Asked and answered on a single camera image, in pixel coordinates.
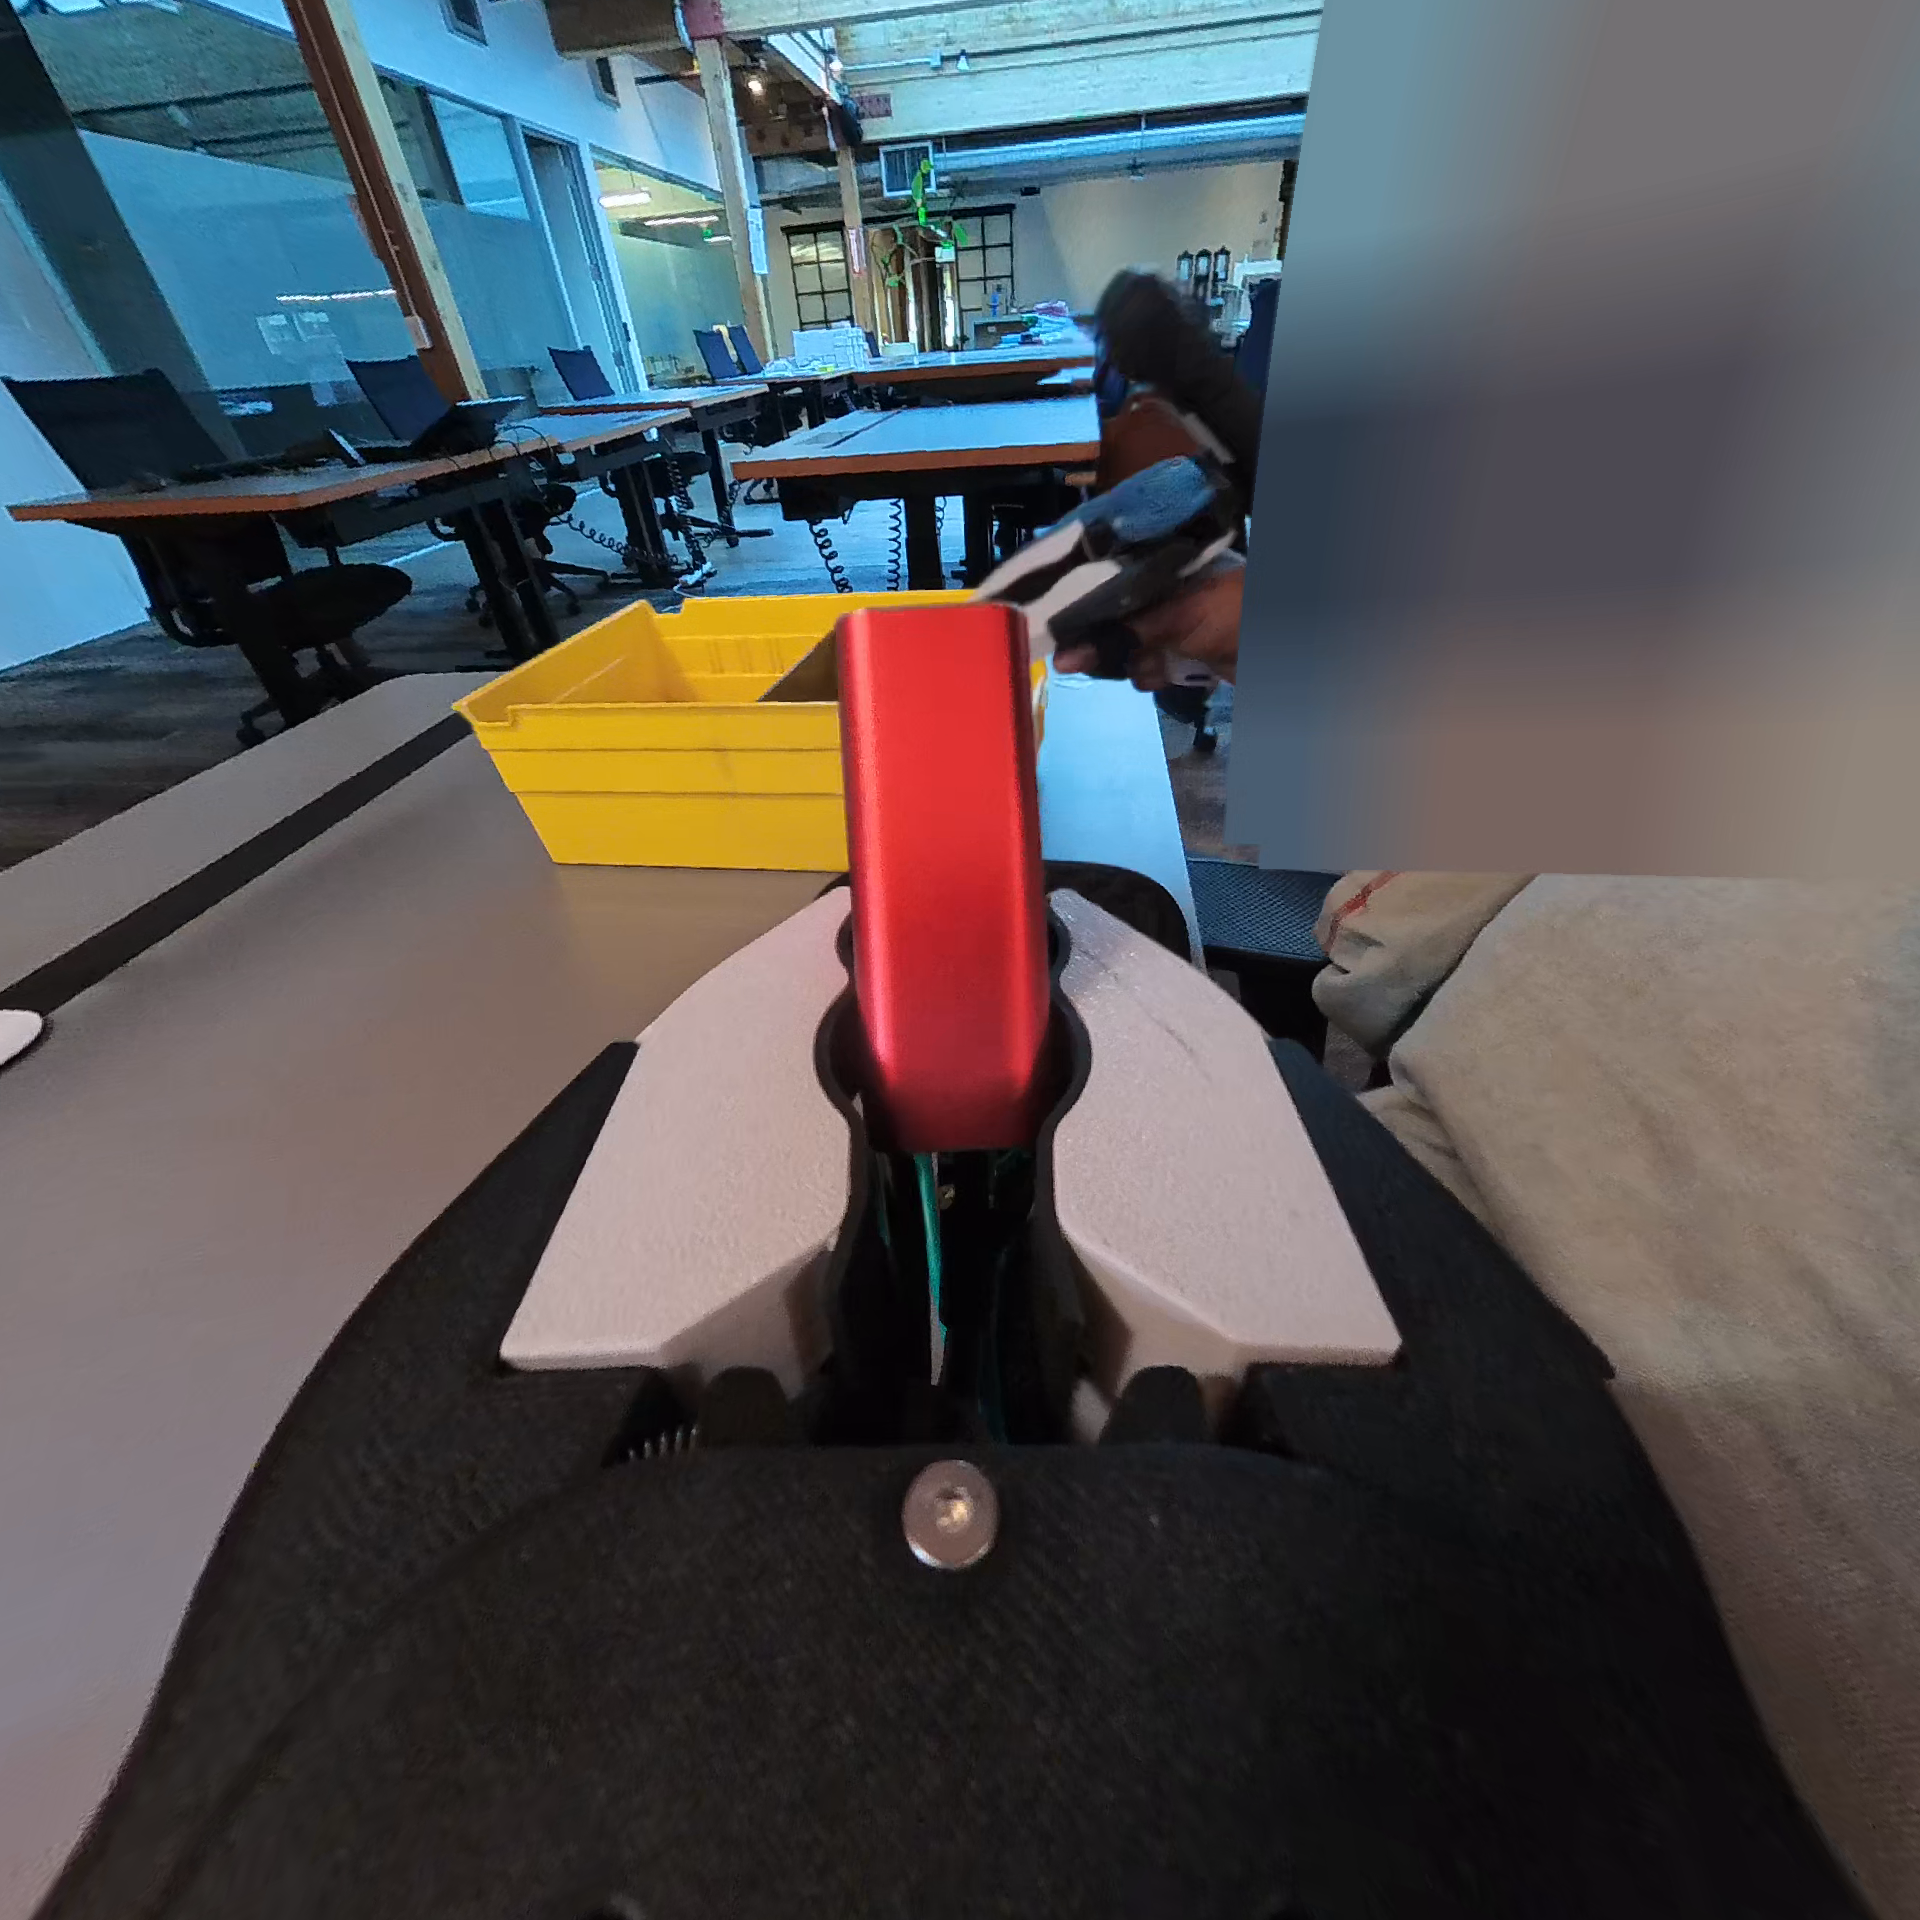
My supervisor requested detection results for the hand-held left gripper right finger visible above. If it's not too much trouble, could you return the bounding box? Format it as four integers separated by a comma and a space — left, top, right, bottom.
1044, 884, 1404, 1412

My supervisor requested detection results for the red ethernet splitter box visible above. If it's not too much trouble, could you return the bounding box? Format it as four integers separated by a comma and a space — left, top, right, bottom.
835, 600, 1053, 1150

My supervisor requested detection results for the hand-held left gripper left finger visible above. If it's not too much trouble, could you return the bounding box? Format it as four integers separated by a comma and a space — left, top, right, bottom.
497, 892, 867, 1412

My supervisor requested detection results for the yellow plastic bin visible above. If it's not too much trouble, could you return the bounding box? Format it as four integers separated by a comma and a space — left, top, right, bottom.
447, 589, 1053, 874

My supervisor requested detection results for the green network cable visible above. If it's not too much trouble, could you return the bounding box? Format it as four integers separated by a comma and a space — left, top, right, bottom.
877, 1146, 959, 1387

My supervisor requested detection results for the black office chair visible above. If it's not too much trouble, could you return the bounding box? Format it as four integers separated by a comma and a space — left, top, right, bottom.
344, 353, 583, 612
0, 365, 419, 745

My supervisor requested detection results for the hanging green plant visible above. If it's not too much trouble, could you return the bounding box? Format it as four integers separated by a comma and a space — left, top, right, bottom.
867, 149, 966, 349

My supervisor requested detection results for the person's right hand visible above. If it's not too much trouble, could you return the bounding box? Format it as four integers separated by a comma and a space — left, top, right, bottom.
1124, 574, 1248, 695

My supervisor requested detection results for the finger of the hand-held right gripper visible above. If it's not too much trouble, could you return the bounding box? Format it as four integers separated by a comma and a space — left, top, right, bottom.
1049, 553, 1248, 672
969, 513, 1118, 615

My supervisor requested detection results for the wood-edged office desk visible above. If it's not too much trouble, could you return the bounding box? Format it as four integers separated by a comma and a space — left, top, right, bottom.
728, 393, 1107, 594
5, 443, 527, 708
527, 385, 771, 581
842, 343, 1099, 407

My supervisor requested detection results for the black mesh pad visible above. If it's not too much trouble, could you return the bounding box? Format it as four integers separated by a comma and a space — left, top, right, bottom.
1194, 862, 1341, 1061

